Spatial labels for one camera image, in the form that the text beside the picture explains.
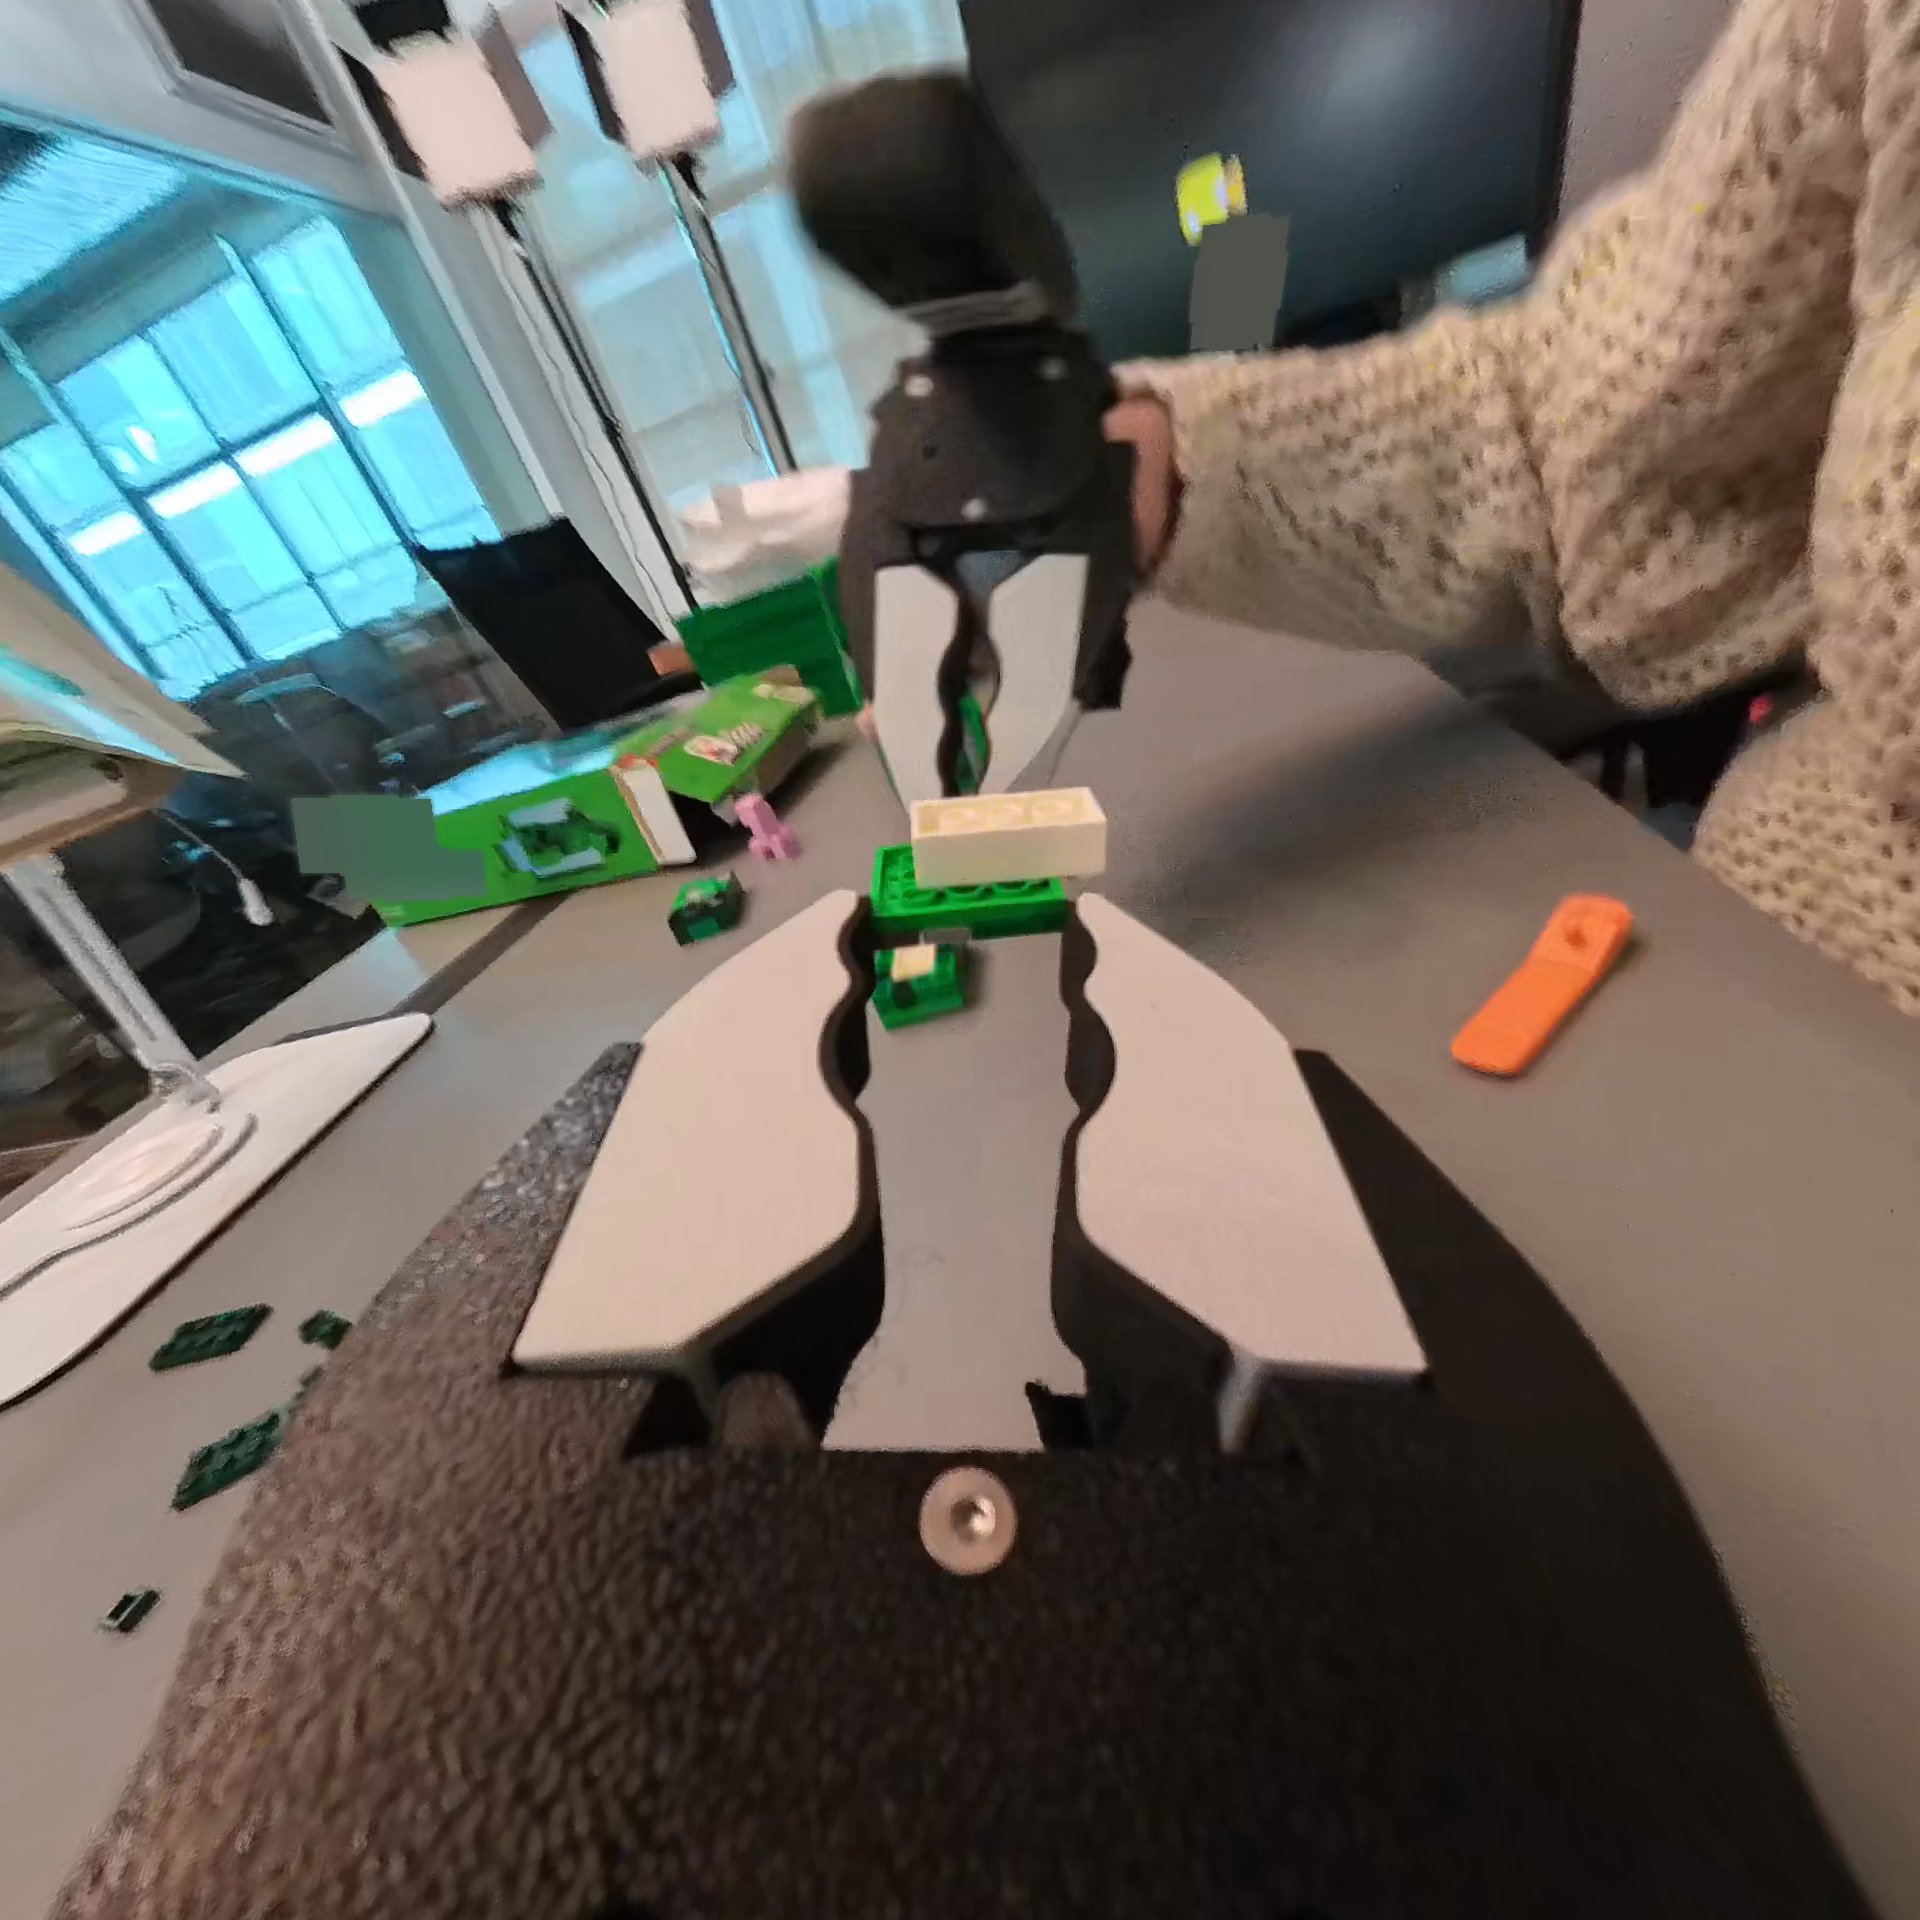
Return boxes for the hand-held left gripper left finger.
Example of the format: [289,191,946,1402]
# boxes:
[508,892,886,1414]

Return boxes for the person's right hand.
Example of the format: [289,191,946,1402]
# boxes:
[1114,393,1192,584]

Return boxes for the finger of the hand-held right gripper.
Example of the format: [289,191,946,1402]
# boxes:
[871,563,971,804]
[979,551,1095,800]

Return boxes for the green plastic crate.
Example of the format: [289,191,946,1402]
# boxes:
[675,563,865,713]

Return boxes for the opened green lego box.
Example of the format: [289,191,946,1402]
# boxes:
[662,674,828,804]

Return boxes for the dark green lego plate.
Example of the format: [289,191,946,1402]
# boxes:
[152,1306,274,1375]

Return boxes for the scattered dark green lego pieces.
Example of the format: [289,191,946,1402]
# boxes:
[97,1307,355,1638]

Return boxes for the orange brick separator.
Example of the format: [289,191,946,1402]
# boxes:
[1450,896,1636,1079]

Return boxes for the black light stand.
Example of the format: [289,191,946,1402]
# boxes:
[480,194,678,633]
[667,151,806,473]

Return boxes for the large black wall screen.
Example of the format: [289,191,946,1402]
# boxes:
[961,0,1585,355]

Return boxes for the open lego instruction booklet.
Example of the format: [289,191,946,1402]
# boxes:
[0,569,243,842]

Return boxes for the cream knit sweater person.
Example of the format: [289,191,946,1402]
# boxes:
[1499,0,1920,1022]

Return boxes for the black monitor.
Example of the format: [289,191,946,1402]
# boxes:
[411,518,706,730]

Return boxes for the book stand with white base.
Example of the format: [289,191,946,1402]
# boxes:
[0,840,436,1403]

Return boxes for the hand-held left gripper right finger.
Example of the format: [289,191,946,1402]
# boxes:
[1054,892,1432,1454]

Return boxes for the white softbox light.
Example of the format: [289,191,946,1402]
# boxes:
[577,0,736,161]
[368,30,545,203]

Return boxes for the green lego assembly white brick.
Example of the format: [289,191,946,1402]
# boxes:
[871,930,974,1033]

